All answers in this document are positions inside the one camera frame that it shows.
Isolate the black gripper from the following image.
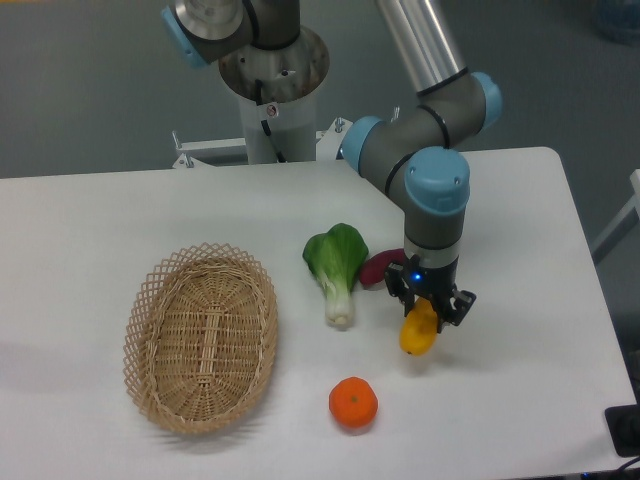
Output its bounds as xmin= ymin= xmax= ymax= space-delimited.
xmin=384 ymin=255 xmax=476 ymax=334

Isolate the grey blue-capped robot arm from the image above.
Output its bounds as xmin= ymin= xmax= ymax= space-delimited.
xmin=161 ymin=1 xmax=503 ymax=325

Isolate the purple sweet potato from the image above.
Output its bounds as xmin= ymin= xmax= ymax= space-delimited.
xmin=359 ymin=248 xmax=405 ymax=289

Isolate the green bok choy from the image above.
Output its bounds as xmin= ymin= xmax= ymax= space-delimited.
xmin=302 ymin=223 xmax=369 ymax=329

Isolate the orange tangerine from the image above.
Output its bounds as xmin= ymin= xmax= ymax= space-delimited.
xmin=328 ymin=377 xmax=379 ymax=429

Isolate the black device at table edge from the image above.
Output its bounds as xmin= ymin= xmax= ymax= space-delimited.
xmin=604 ymin=404 xmax=639 ymax=458

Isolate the woven wicker basket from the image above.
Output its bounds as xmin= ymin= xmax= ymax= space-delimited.
xmin=123 ymin=243 xmax=278 ymax=434

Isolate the black cable on pedestal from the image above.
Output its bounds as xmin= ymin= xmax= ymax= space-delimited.
xmin=254 ymin=79 xmax=287 ymax=164

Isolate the white frame at right edge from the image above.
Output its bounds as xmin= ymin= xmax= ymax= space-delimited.
xmin=590 ymin=169 xmax=639 ymax=265

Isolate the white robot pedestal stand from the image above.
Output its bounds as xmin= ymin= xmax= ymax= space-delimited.
xmin=172 ymin=99 xmax=353 ymax=169

